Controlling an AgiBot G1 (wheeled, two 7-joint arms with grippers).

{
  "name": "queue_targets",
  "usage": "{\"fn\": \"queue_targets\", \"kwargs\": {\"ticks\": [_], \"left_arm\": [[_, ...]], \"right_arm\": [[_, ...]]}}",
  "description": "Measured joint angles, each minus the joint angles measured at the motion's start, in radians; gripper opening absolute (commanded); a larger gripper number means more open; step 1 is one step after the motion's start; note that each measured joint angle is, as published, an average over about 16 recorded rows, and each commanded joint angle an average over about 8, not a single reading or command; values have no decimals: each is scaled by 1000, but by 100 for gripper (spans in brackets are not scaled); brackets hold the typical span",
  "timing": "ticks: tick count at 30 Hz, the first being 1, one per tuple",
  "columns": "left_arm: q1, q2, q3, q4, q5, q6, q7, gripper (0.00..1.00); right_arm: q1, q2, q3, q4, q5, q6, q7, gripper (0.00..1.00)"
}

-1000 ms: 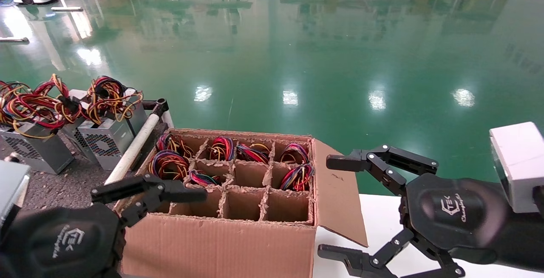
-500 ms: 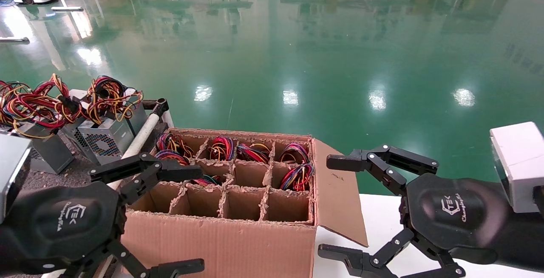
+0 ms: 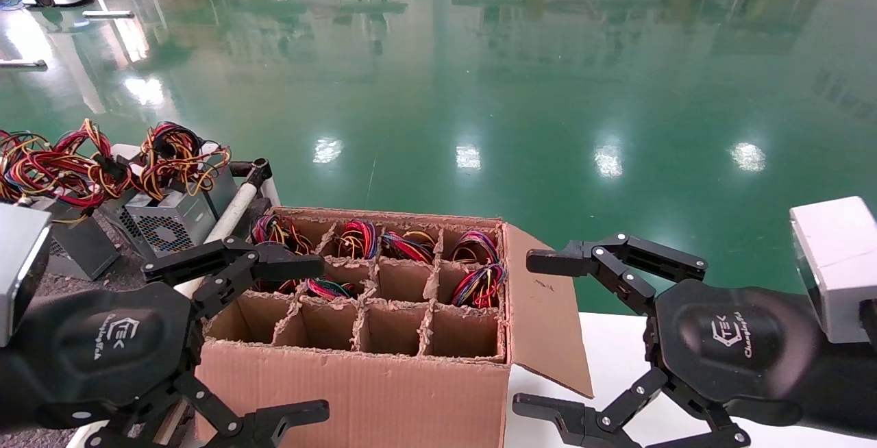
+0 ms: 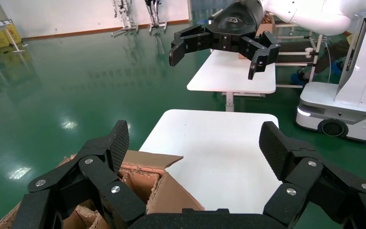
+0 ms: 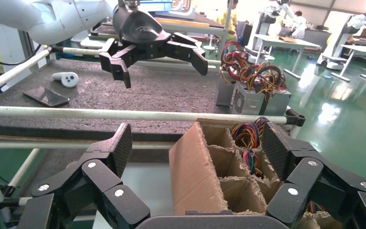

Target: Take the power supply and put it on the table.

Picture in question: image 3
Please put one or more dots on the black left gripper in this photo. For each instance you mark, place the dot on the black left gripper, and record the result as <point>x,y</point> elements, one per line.
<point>103,346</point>

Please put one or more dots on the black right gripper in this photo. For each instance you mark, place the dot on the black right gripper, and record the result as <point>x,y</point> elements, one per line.
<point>733,349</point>

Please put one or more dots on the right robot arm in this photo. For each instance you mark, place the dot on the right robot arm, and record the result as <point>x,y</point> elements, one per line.
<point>849,386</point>

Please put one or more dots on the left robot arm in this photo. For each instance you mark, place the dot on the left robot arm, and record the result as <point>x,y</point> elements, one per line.
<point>7,390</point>

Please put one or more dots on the brown cardboard box with dividers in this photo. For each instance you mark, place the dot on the brown cardboard box with dividers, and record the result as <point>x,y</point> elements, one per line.
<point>384,400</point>

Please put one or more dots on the white pipe table leg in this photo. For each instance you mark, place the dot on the white pipe table leg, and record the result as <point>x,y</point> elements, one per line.
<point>270,192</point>

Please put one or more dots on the grey speckled felt mat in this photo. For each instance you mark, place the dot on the grey speckled felt mat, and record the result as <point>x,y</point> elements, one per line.
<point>130,270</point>

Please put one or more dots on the black pipe corner connector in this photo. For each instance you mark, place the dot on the black pipe corner connector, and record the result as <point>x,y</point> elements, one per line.
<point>257,170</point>

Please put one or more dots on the white table foot bar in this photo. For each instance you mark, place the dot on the white table foot bar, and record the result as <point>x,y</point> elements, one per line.
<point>22,63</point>

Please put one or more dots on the long white rail pipe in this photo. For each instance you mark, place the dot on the long white rail pipe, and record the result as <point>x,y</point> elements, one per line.
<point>229,218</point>

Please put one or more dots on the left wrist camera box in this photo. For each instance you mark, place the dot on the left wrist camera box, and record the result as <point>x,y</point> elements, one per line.
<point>17,263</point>

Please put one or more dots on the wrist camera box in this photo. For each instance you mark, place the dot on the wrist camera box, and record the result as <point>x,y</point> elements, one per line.
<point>832,263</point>
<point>17,263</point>

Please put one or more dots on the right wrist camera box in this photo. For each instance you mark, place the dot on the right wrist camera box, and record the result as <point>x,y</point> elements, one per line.
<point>832,263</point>

